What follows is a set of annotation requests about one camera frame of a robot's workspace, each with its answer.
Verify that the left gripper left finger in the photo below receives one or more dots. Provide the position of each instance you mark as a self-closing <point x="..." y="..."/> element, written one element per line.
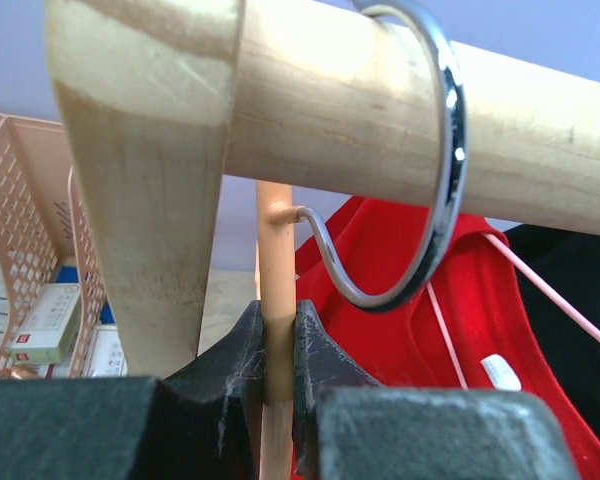
<point x="203" y="422"/>

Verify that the orange hanger with metal hook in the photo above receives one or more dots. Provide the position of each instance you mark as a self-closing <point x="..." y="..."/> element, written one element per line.
<point x="277" y="216"/>

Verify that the white green box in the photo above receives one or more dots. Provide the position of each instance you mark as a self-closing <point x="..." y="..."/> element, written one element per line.
<point x="47" y="331"/>

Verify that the pink wire hanger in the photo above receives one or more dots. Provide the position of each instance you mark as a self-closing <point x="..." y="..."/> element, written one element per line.
<point x="477" y="332"/>

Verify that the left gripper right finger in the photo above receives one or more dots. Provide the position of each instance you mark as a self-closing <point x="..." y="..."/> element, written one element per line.
<point x="347" y="425"/>

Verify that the peach plastic file organizer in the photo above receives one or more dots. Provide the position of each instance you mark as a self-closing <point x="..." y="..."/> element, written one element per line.
<point x="42" y="229"/>

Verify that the black t shirt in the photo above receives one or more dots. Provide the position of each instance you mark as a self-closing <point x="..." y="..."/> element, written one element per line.
<point x="570" y="263"/>

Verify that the red t shirt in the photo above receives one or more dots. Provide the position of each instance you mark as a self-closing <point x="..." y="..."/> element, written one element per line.
<point x="386" y="344"/>

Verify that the wooden clothes rack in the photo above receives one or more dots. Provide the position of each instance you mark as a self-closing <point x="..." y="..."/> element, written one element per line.
<point x="160" y="99"/>

